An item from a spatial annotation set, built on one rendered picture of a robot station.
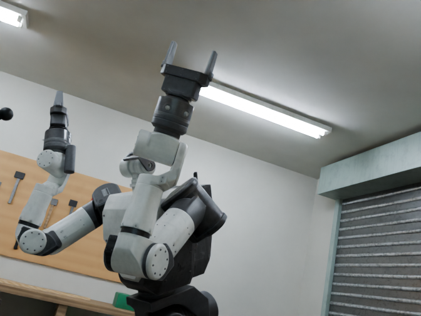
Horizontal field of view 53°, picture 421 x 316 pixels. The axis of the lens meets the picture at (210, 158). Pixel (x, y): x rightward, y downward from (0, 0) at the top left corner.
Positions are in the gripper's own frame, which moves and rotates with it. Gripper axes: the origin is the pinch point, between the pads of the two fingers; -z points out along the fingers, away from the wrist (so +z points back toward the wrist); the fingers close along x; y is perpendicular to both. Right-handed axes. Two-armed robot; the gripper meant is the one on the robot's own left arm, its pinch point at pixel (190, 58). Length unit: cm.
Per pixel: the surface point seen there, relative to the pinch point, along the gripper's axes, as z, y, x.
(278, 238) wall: 74, 389, -5
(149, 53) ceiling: -46, 194, 113
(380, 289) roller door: 76, 292, -103
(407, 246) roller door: 35, 280, -111
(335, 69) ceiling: -66, 197, -21
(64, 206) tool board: 99, 263, 185
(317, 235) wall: 57, 398, -43
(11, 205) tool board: 110, 237, 221
